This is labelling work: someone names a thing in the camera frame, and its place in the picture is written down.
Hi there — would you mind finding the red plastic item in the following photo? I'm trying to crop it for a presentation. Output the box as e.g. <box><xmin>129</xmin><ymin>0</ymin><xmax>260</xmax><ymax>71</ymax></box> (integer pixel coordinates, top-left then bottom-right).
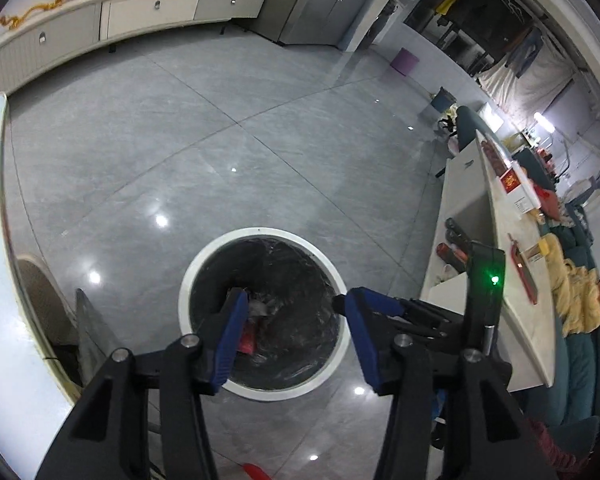
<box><xmin>240</xmin><ymin>462</ymin><xmax>282</xmax><ymax>480</ymax></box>

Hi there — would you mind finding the cream coffee table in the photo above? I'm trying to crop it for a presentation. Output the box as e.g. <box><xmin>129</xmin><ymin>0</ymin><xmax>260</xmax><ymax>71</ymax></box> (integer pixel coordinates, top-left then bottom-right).
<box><xmin>420</xmin><ymin>127</ymin><xmax>556</xmax><ymax>392</ymax></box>

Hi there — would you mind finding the white round trash bin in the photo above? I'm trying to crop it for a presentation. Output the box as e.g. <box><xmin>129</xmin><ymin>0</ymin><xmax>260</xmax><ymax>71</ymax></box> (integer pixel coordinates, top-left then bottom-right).
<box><xmin>177</xmin><ymin>227</ymin><xmax>348</xmax><ymax>402</ymax></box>

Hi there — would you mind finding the red wrapper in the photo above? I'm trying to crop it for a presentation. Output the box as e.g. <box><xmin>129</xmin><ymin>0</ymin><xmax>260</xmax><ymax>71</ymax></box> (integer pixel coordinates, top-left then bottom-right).
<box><xmin>237</xmin><ymin>322</ymin><xmax>261</xmax><ymax>356</ymax></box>

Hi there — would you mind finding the long red flat item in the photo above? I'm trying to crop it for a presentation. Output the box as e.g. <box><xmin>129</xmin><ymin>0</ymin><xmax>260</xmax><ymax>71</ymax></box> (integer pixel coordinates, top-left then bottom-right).
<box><xmin>508</xmin><ymin>233</ymin><xmax>539</xmax><ymax>305</ymax></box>

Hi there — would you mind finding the white tv cabinet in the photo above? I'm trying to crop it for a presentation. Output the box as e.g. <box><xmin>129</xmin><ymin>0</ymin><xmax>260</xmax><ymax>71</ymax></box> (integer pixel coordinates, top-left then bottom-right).
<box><xmin>0</xmin><ymin>0</ymin><xmax>268</xmax><ymax>97</ymax></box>

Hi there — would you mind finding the beige chair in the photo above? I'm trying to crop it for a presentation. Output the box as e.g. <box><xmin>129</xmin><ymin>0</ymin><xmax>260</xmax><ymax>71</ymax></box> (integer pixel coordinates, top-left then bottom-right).
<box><xmin>16</xmin><ymin>255</ymin><xmax>81</xmax><ymax>391</ymax></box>

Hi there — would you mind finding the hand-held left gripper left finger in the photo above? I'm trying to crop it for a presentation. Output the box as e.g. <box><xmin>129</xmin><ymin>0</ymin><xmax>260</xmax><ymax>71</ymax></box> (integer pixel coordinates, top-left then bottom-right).
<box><xmin>35</xmin><ymin>287</ymin><xmax>252</xmax><ymax>480</ymax></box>

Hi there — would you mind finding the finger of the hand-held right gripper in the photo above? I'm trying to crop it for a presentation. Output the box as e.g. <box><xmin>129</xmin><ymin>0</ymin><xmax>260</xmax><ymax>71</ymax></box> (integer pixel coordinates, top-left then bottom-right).
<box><xmin>332</xmin><ymin>287</ymin><xmax>463</xmax><ymax>341</ymax></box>

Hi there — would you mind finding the white hanging sheet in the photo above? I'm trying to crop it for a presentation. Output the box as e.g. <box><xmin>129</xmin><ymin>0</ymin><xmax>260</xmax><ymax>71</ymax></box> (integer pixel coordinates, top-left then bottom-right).
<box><xmin>480</xmin><ymin>51</ymin><xmax>577</xmax><ymax>127</ymax></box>

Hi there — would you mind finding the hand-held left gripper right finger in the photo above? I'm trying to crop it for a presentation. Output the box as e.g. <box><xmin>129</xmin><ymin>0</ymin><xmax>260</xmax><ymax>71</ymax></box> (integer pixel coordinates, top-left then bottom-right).
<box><xmin>344</xmin><ymin>290</ymin><xmax>556</xmax><ymax>480</ymax></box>

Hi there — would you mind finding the yellow blanket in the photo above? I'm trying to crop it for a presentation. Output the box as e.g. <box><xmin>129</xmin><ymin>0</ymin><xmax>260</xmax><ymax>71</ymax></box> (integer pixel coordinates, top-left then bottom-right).
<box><xmin>541</xmin><ymin>233</ymin><xmax>600</xmax><ymax>337</ymax></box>

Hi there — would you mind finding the teal sofa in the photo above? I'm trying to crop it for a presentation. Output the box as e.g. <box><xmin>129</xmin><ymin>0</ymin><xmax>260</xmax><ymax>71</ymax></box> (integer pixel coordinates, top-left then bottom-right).
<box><xmin>455</xmin><ymin>105</ymin><xmax>600</xmax><ymax>433</ymax></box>

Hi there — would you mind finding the crumpled grey paper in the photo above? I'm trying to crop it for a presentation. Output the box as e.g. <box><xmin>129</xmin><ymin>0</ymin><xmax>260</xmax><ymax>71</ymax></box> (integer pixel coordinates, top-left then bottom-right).
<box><xmin>247</xmin><ymin>296</ymin><xmax>281</xmax><ymax>318</ymax></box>

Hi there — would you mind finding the red gift box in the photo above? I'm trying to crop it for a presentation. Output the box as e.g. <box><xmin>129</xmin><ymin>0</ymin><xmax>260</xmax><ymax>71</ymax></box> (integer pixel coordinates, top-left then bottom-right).
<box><xmin>499</xmin><ymin>167</ymin><xmax>544</xmax><ymax>212</ymax></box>

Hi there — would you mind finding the small grey bin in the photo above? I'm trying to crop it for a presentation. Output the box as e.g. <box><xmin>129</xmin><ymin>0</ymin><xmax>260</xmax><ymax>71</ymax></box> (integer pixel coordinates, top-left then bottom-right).
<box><xmin>430</xmin><ymin>87</ymin><xmax>454</xmax><ymax>114</ymax></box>

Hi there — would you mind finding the yellow dragon ornament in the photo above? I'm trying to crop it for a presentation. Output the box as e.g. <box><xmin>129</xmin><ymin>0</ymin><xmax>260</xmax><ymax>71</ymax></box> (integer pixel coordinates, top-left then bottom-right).
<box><xmin>0</xmin><ymin>0</ymin><xmax>83</xmax><ymax>29</ymax></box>

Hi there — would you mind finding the grey refrigerator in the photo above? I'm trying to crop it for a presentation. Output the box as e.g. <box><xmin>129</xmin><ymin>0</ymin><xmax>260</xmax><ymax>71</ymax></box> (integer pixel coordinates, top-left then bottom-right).
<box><xmin>245</xmin><ymin>0</ymin><xmax>383</xmax><ymax>50</ymax></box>

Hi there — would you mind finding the person's right forearm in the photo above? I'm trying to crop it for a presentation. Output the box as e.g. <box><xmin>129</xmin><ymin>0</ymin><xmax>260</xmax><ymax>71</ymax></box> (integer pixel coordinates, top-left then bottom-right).
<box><xmin>525</xmin><ymin>420</ymin><xmax>592</xmax><ymax>480</ymax></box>

